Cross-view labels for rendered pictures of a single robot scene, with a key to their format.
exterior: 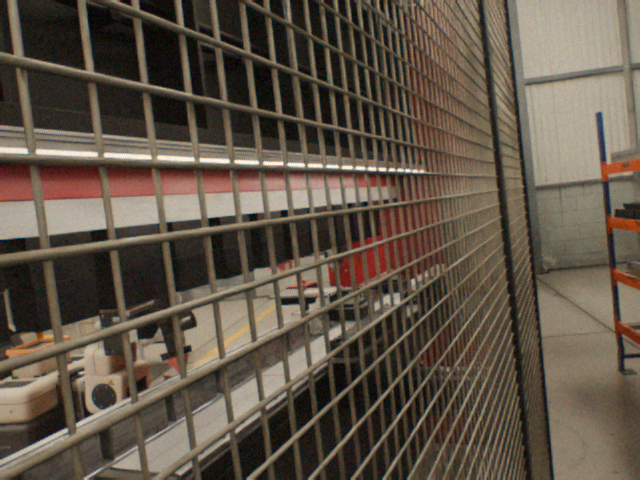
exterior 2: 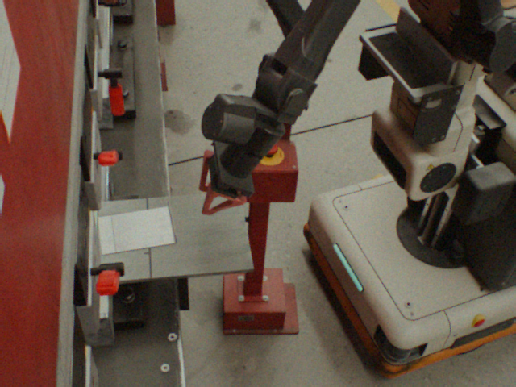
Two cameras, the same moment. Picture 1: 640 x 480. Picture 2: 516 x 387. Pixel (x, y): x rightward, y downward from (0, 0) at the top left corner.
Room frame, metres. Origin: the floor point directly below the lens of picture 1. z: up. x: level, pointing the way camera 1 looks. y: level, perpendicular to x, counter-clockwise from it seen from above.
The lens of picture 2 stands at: (3.05, -0.23, 1.92)
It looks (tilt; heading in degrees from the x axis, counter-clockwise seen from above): 48 degrees down; 146
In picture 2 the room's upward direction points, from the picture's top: 3 degrees clockwise
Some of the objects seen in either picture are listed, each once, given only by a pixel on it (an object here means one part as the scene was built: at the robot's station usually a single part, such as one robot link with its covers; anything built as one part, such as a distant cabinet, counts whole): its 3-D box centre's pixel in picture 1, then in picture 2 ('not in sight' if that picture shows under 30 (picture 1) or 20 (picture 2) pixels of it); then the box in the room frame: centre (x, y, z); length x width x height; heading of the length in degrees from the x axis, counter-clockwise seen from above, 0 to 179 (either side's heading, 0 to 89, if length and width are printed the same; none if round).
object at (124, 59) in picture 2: not in sight; (123, 75); (1.79, 0.24, 0.89); 0.30 x 0.05 x 0.03; 156
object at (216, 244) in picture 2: (305, 292); (172, 235); (2.38, 0.07, 1.00); 0.26 x 0.18 x 0.01; 66
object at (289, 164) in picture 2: not in sight; (264, 150); (2.07, 0.48, 0.75); 0.20 x 0.16 x 0.18; 150
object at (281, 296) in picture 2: not in sight; (260, 299); (2.09, 0.50, 0.06); 0.25 x 0.20 x 0.12; 60
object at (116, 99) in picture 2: not in sight; (112, 92); (2.20, 0.06, 1.20); 0.04 x 0.02 x 0.10; 66
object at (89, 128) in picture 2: (333, 225); (64, 144); (2.34, -0.07, 1.26); 0.15 x 0.09 x 0.17; 156
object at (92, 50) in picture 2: (313, 229); (70, 60); (2.16, 0.01, 1.26); 0.15 x 0.09 x 0.17; 156
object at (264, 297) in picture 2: not in sight; (252, 288); (2.07, 0.48, 0.13); 0.10 x 0.10 x 0.01; 60
